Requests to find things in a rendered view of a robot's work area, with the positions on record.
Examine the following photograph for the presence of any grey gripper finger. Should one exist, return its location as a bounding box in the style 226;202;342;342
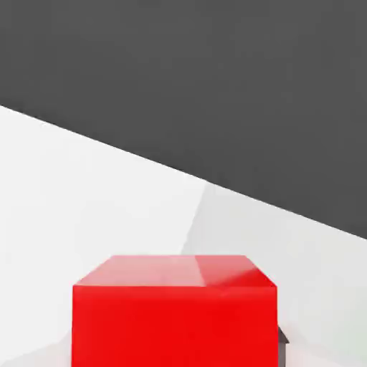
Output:
277;325;311;367

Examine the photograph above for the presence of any small red cube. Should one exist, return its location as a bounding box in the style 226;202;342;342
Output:
70;254;280;367

